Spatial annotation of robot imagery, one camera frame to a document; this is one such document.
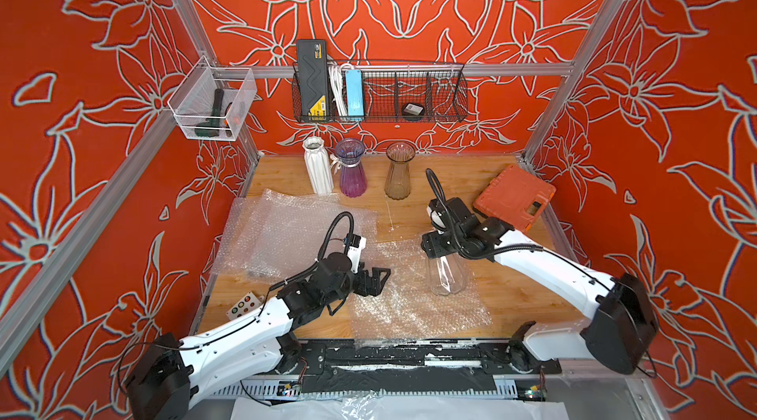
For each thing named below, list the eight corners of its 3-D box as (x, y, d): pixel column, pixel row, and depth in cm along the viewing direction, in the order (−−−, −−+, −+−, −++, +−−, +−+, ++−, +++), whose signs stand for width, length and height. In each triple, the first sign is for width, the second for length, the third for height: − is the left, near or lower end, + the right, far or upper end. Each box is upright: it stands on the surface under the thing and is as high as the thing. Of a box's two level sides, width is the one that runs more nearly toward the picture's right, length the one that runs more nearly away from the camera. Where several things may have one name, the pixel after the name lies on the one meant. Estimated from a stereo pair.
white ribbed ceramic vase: (311, 194, 108) (299, 153, 91) (314, 177, 113) (304, 136, 97) (332, 194, 108) (323, 153, 91) (334, 177, 113) (326, 136, 97)
